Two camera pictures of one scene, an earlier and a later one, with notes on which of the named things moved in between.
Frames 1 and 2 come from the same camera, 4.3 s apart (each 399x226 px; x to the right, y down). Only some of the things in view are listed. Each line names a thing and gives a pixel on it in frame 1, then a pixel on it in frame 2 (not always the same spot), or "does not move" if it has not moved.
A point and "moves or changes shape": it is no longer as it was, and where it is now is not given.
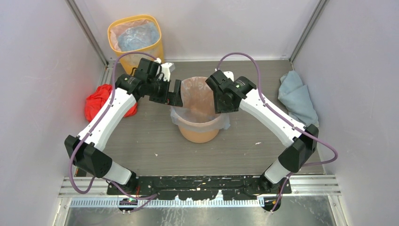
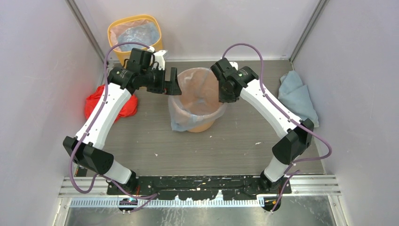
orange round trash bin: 198,137 -> 202,128
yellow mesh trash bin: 130,62 does not move
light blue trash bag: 199,110 moves or changes shape
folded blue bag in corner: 297,97 does not move
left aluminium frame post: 85,28 does not move
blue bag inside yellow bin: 138,37 does not move
